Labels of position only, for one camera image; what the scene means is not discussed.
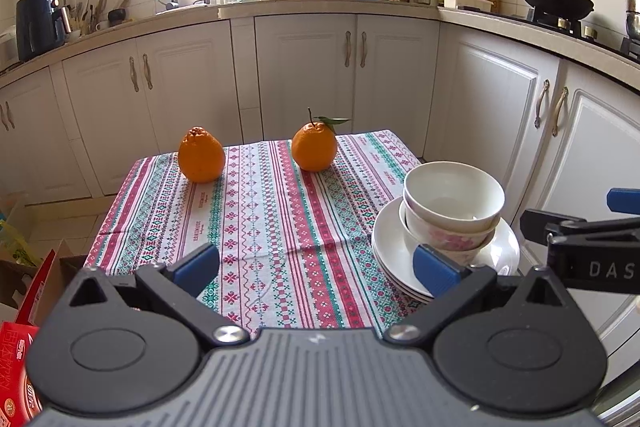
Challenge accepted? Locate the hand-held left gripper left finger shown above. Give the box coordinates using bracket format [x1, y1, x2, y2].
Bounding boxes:
[67, 243, 250, 349]

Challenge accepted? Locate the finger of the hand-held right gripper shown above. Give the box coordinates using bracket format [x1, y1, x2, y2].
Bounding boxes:
[606, 188, 640, 211]
[520, 208, 587, 248]

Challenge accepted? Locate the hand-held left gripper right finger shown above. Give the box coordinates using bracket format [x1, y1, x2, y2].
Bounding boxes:
[382, 244, 576, 347]

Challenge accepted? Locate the white bowl with pink flowers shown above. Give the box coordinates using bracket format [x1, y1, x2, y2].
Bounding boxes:
[412, 242, 488, 267]
[403, 161, 506, 235]
[400, 202, 501, 253]

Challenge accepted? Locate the white plate with fruit print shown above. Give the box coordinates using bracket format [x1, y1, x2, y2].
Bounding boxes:
[385, 267, 434, 306]
[372, 197, 521, 295]
[375, 252, 436, 300]

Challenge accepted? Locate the striped patterned tablecloth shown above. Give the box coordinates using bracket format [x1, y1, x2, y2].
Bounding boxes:
[82, 129, 433, 333]

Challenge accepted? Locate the orange with bumpy top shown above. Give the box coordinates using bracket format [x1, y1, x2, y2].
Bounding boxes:
[178, 126, 227, 184]

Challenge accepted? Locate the cardboard box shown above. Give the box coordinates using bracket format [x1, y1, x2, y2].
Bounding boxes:
[0, 239, 86, 328]

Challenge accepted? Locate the orange with green leaf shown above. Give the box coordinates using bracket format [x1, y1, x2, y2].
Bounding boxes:
[291, 108, 351, 172]

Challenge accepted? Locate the yellow plastic bag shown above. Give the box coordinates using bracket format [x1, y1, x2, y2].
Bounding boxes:
[0, 219, 41, 268]

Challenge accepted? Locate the steel pot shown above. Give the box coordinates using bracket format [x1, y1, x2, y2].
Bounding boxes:
[616, 0, 640, 40]

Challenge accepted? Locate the gas stove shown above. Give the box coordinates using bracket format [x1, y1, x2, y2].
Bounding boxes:
[530, 7, 640, 60]

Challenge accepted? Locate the red gift box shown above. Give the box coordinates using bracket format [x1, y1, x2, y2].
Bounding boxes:
[0, 249, 56, 427]

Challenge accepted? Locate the utensil holder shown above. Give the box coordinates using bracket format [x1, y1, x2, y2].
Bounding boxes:
[70, 0, 136, 35]

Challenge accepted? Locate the beige kitchen countertop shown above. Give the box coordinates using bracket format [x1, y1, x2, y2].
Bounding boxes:
[0, 0, 640, 92]

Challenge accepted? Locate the black air fryer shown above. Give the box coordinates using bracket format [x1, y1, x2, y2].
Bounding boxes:
[15, 0, 73, 62]

